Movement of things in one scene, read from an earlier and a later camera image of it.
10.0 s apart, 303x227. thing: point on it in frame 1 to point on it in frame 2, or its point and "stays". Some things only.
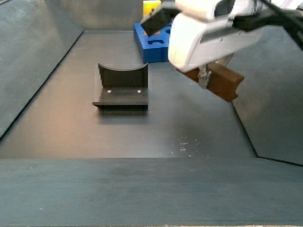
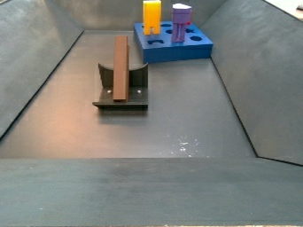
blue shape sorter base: [154, 43] stays
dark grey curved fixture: [123, 90] stays
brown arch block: [224, 80] to [121, 78]
